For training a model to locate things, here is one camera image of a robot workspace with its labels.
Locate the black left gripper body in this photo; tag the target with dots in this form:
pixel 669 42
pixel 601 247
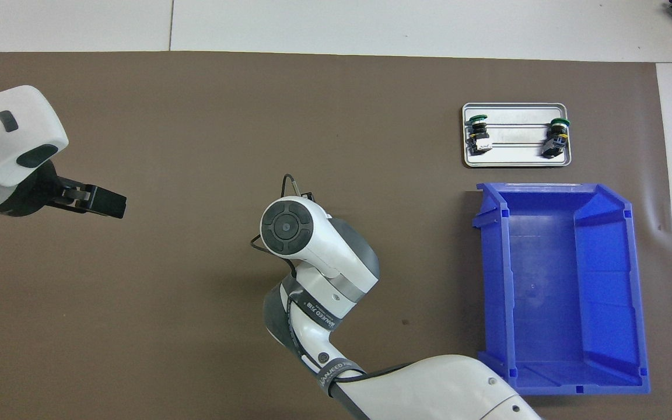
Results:
pixel 35 195

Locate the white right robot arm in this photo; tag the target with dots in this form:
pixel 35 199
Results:
pixel 324 245

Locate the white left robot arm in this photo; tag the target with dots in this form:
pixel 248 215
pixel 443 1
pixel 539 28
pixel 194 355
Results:
pixel 15 134

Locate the green push button white block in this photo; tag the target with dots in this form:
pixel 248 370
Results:
pixel 479 141

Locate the green push button dark block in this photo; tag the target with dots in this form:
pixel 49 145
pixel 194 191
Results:
pixel 555 143

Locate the brown table mat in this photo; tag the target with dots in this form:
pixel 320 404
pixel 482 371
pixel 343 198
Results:
pixel 196 116

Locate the grey metal tray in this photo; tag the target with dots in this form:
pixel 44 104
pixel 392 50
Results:
pixel 517 158

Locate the blue plastic storage bin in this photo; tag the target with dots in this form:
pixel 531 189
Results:
pixel 546 291

